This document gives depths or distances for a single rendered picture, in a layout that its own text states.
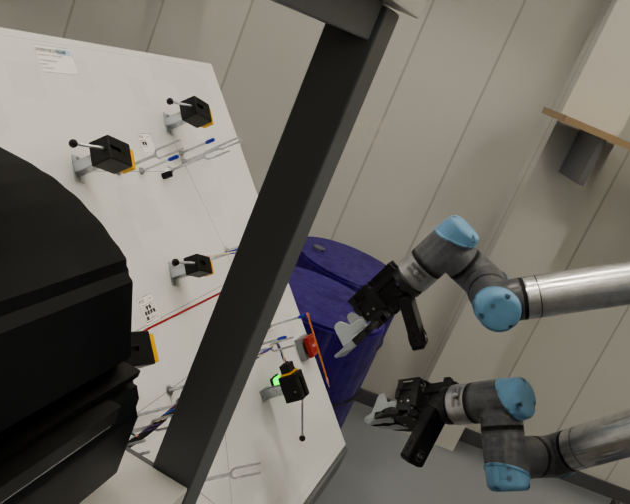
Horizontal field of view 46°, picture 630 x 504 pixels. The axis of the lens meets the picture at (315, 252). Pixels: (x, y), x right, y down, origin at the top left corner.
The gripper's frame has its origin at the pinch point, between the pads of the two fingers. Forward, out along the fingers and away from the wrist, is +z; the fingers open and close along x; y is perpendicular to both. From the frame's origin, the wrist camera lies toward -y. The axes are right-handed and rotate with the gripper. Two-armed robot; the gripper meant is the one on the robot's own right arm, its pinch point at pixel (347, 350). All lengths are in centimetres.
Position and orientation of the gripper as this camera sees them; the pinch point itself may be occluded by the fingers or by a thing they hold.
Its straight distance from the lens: 153.5
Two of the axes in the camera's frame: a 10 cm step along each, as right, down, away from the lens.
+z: -6.6, 6.7, 3.4
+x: -3.3, 1.5, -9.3
